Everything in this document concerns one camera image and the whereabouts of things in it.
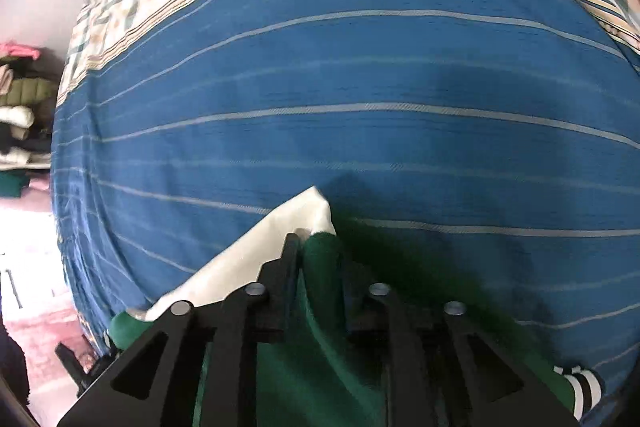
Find pile of clothes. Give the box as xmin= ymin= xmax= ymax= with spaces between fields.
xmin=0 ymin=39 xmax=62 ymax=200

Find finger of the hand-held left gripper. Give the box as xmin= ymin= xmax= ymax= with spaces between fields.
xmin=54 ymin=341 xmax=118 ymax=400

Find blue striped bed sheet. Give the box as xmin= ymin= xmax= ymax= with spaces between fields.
xmin=50 ymin=0 xmax=640 ymax=427

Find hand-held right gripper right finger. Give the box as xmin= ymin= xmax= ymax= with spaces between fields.
xmin=340 ymin=253 xmax=572 ymax=427

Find green varsity jacket cream sleeves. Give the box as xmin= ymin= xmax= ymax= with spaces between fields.
xmin=105 ymin=186 xmax=606 ymax=427

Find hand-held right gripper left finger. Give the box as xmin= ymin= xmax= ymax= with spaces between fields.
xmin=57 ymin=232 xmax=302 ymax=427

